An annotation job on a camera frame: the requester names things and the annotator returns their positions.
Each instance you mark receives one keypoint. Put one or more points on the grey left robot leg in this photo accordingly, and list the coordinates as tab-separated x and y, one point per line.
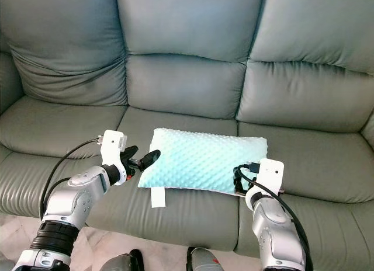
124	264

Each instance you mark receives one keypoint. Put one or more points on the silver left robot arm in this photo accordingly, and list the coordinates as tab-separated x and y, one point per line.
79	192

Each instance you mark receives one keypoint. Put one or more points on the grey green leather sofa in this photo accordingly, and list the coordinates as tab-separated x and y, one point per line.
187	78

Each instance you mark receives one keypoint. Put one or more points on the grey right robot leg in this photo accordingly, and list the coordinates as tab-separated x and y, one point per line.
204	262

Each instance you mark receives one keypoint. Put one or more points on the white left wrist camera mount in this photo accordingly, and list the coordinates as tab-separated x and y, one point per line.
113	147

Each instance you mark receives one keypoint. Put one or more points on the grey robot leg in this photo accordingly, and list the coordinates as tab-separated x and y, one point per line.
124	264
204	262

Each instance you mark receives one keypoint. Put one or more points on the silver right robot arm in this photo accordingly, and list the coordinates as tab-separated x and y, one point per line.
272	227

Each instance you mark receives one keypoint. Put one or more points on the teal dotted pillow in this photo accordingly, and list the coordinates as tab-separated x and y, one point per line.
204	160

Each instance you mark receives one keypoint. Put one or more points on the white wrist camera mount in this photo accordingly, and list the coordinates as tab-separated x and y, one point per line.
270	176
113	147

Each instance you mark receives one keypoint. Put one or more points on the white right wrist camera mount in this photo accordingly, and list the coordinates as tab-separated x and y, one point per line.
270	176

